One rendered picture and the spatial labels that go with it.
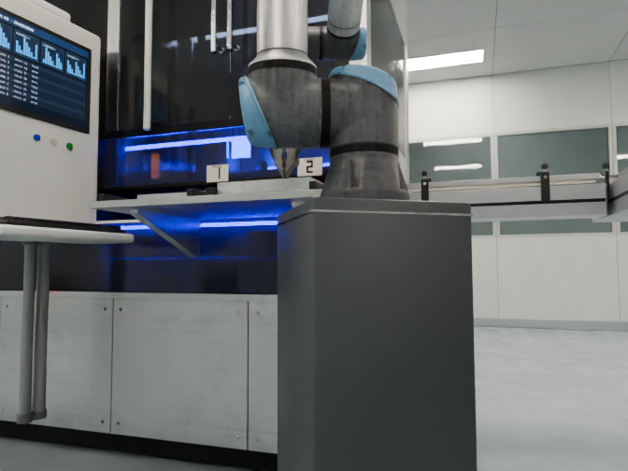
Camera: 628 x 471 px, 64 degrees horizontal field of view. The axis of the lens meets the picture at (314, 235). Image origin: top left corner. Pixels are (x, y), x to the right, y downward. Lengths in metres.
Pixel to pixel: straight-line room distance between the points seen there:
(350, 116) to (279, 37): 0.17
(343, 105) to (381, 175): 0.13
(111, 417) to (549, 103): 5.59
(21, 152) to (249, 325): 0.90
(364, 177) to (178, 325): 1.20
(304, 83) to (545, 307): 5.53
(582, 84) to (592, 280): 2.19
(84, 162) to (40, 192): 0.21
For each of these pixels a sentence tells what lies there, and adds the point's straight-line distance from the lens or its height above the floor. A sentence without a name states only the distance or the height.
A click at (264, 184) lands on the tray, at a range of 1.28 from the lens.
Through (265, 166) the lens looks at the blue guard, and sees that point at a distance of 1.71.
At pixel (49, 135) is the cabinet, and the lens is 1.89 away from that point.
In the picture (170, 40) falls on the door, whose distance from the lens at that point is 2.05.
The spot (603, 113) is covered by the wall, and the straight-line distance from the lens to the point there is 6.50.
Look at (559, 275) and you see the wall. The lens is 6.19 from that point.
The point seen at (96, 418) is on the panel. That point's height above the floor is 0.14.
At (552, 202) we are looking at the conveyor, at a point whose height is 0.88.
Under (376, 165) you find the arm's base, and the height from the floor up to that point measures 0.85.
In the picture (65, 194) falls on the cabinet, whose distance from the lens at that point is 1.90.
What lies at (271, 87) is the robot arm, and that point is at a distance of 0.82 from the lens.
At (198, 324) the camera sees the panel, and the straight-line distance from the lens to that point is 1.80.
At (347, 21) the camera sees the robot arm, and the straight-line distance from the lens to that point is 1.18.
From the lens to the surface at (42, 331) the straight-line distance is 1.98.
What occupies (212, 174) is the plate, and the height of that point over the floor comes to 1.02.
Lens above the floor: 0.69
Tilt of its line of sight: 4 degrees up
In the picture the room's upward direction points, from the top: straight up
